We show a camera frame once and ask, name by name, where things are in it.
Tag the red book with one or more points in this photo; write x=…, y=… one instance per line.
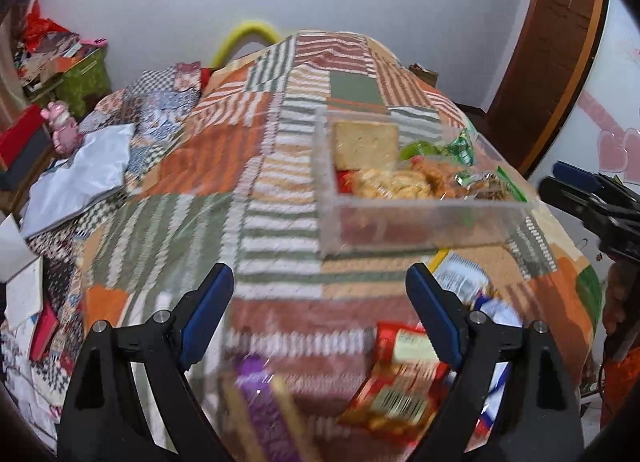
x=44, y=329

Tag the green and white snack packet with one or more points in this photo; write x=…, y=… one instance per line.
x=490, y=187

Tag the orange cloth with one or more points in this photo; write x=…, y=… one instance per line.
x=620, y=382

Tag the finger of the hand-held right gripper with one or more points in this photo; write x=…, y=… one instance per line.
x=565, y=197
x=575, y=173

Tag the red plastic bag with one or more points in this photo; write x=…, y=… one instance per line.
x=40, y=22

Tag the yellow foam tube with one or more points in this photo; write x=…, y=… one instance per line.
x=250, y=27

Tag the shiny green foil packet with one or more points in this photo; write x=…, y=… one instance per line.
x=460, y=147

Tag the white notebook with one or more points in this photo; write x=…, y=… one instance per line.
x=25, y=292

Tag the checkered patchwork quilt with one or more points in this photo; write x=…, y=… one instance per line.
x=160, y=97

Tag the wooden door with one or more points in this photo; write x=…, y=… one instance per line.
x=550, y=52

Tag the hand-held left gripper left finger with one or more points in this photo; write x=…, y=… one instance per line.
x=205, y=313

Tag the person's right hand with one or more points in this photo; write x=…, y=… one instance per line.
x=620, y=297

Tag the pink toy figure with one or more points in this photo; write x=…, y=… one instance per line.
x=62, y=129

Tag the white wardrobe door pink hearts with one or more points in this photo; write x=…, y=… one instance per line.
x=615, y=92

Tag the blue and white snack packet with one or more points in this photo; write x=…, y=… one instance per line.
x=460, y=282

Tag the purple label orange snack packet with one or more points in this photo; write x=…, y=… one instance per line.
x=272, y=417

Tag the green box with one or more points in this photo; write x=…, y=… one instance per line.
x=82, y=84

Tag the clear plastic container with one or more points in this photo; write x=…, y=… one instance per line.
x=420, y=227

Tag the orange cracker packet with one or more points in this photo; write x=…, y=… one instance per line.
x=390, y=184

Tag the pink flat item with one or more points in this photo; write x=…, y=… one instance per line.
x=94, y=41

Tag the striped patchwork blanket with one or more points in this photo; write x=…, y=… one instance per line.
x=250, y=192

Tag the green snack packet dark logo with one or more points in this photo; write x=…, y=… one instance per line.
x=420, y=149

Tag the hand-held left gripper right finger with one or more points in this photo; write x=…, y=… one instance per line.
x=435, y=318

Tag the cardboard box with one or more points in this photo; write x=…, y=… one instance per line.
x=424, y=74

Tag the red packet with cracker window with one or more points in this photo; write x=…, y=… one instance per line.
x=395, y=382

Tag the beige square cracker packet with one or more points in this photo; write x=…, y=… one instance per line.
x=365, y=144

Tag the clear packet of brown snacks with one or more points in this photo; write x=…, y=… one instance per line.
x=435, y=174

